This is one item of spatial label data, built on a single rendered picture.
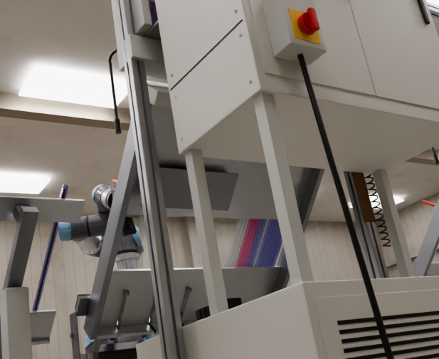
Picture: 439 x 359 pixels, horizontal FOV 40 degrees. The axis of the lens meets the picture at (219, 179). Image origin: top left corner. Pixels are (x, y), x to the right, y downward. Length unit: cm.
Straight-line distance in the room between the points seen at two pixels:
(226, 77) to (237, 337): 53
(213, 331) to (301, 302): 28
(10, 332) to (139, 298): 43
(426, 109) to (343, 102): 30
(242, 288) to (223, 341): 84
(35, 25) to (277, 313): 559
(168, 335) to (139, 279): 51
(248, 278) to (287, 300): 99
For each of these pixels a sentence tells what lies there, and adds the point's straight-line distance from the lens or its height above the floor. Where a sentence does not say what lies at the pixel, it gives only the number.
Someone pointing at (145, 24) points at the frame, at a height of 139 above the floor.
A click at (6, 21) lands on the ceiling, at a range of 643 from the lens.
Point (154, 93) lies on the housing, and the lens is 161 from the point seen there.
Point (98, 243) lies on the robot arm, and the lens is 249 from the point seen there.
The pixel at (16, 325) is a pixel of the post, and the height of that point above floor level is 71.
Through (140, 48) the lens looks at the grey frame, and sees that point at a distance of 164.
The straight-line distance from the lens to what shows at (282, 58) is 128.
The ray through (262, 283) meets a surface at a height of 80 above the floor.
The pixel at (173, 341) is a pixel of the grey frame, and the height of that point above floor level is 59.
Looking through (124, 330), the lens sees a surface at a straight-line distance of 192.
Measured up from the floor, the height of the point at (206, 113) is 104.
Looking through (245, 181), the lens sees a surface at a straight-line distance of 191.
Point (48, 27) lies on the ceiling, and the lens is 651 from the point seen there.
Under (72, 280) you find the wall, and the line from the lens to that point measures 1155.
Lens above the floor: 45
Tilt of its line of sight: 20 degrees up
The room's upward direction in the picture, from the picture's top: 10 degrees counter-clockwise
